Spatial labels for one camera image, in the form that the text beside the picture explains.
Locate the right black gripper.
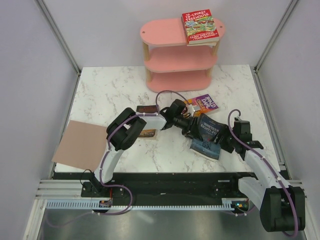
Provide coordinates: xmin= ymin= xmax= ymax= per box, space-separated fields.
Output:
xmin=208 ymin=123 xmax=238 ymax=154

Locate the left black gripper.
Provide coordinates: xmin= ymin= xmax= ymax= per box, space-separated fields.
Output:
xmin=174 ymin=115 xmax=203 ymax=143

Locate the blue Nineteen Eighty-Four book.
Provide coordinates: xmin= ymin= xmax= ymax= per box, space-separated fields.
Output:
xmin=189 ymin=113 xmax=225 ymax=161

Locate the brown Edward Tulane book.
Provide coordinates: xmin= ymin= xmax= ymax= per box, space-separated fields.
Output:
xmin=136 ymin=105 xmax=158 ymax=140

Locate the pink Hamlet book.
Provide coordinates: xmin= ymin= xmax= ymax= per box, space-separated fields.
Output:
xmin=186 ymin=41 xmax=218 ymax=47

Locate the red 13-Storey Treehouse book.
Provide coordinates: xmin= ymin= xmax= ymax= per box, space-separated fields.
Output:
xmin=181 ymin=9 xmax=220 ymax=46

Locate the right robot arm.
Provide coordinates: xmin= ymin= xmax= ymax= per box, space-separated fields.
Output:
xmin=213 ymin=119 xmax=306 ymax=236

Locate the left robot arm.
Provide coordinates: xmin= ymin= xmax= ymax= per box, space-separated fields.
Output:
xmin=92 ymin=99 xmax=203 ymax=197

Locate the Roald Dahl Charlie book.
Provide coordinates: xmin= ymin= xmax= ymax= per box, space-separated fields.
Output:
xmin=184 ymin=94 xmax=219 ymax=117

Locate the pink three-tier shelf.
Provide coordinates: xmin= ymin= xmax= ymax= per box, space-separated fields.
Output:
xmin=140 ymin=18 xmax=219 ymax=93

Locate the pink paper file sheet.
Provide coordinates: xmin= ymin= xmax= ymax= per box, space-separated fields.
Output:
xmin=52 ymin=120 xmax=107 ymax=171

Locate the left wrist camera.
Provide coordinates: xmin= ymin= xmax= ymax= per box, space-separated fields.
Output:
xmin=187 ymin=104 xmax=201 ymax=117

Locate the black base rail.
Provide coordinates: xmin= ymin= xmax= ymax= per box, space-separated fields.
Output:
xmin=81 ymin=172 xmax=254 ymax=205

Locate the white slotted cable duct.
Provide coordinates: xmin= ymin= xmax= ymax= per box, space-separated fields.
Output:
xmin=46 ymin=198 xmax=249 ymax=211

